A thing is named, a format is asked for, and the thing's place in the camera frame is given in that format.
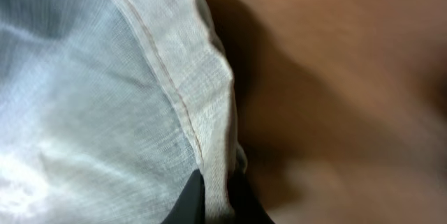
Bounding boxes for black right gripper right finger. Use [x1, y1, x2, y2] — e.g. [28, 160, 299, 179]
[227, 171, 274, 224]

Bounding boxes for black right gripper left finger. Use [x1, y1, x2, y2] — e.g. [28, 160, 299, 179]
[162, 170, 205, 224]

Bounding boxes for light blue denim shorts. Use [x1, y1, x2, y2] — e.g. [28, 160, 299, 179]
[1, 0, 245, 223]

